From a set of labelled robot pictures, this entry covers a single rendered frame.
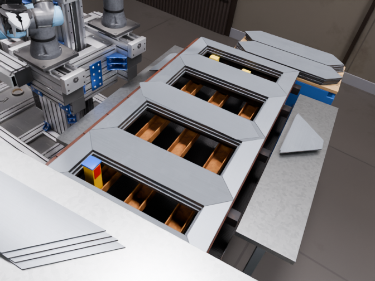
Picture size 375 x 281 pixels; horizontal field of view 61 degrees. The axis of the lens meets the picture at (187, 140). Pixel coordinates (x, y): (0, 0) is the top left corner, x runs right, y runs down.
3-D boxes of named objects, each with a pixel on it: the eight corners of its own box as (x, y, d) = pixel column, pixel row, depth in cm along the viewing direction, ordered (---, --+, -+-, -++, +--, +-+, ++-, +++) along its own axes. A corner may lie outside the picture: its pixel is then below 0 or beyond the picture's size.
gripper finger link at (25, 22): (35, 43, 100) (28, 30, 106) (33, 25, 97) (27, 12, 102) (24, 43, 99) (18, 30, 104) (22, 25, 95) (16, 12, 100)
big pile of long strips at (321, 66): (345, 66, 242) (349, 59, 238) (337, 91, 215) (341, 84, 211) (247, 33, 263) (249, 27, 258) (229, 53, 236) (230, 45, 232)
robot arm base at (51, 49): (23, 52, 161) (18, 33, 154) (48, 42, 170) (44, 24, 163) (44, 63, 156) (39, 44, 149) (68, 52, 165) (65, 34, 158)
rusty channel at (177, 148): (246, 73, 240) (248, 68, 237) (108, 255, 129) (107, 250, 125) (237, 69, 242) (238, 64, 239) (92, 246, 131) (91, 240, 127)
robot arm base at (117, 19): (96, 22, 192) (94, 5, 185) (113, 15, 202) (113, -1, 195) (115, 31, 187) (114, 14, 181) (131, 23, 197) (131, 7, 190)
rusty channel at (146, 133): (222, 64, 245) (224, 59, 242) (69, 232, 134) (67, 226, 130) (213, 61, 247) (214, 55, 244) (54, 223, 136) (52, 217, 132)
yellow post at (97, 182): (103, 190, 150) (100, 163, 137) (96, 197, 147) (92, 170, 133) (94, 185, 151) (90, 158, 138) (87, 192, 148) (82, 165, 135)
